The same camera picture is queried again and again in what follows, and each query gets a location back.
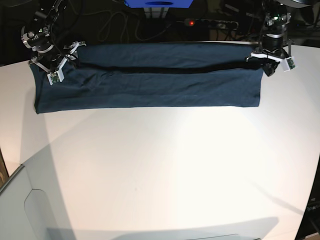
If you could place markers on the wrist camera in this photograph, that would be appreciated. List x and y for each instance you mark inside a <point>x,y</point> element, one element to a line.
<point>288,64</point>
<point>55,77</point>

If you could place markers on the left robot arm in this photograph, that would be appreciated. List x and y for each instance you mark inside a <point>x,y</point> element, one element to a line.
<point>276,19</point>

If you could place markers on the dark blue T-shirt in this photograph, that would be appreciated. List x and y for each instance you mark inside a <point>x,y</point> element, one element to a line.
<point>188,74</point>

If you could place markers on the grey panel at table corner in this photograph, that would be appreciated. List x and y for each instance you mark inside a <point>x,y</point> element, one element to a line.
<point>29,212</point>

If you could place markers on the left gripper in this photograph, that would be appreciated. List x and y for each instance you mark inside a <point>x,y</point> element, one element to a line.
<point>271,51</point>

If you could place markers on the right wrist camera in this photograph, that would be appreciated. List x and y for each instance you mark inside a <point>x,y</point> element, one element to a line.
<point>55,77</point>

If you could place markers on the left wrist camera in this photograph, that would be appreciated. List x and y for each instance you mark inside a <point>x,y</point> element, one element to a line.
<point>288,64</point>

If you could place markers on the blue box on stand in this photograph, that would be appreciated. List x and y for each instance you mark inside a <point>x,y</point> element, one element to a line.
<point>158,3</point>

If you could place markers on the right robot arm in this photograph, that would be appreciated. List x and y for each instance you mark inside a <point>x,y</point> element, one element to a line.
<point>44,35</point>

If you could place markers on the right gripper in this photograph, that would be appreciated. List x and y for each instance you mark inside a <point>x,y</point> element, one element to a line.
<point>53,63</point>

